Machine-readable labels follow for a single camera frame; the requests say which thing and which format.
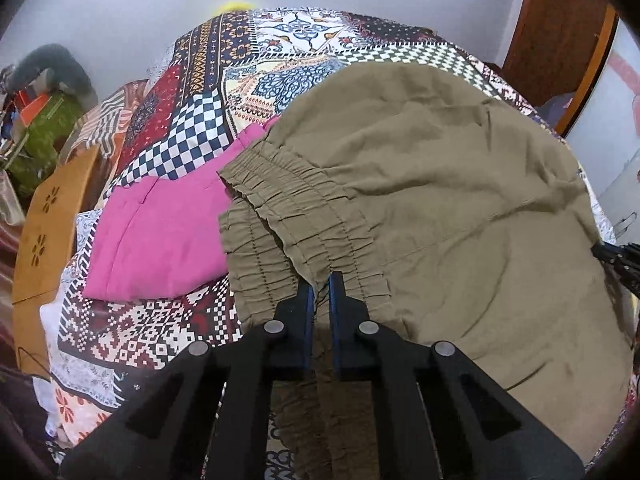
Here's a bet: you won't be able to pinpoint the olive khaki pants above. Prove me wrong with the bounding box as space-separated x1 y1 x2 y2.
219 62 632 479

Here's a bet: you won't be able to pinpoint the pink folded garment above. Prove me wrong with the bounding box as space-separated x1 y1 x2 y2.
84 116 279 304

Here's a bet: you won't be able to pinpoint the wooden wardrobe door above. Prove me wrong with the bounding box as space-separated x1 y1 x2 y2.
502 0 618 136

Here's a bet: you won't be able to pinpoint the wooden bedside table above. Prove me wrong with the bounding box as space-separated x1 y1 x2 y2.
12 146 101 379

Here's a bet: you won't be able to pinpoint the green patterned bag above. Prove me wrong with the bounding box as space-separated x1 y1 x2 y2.
4 91 84 198

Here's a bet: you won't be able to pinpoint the patchwork patterned bedspread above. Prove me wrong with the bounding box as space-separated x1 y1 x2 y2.
58 8 638 479

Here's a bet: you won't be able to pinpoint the orange box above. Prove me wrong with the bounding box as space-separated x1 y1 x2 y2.
15 90 50 127

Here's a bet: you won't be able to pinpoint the grey plush pillow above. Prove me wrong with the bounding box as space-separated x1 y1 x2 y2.
2 44 93 96

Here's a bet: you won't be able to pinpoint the yellow pillow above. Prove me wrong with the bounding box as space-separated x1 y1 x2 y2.
216 1 254 14

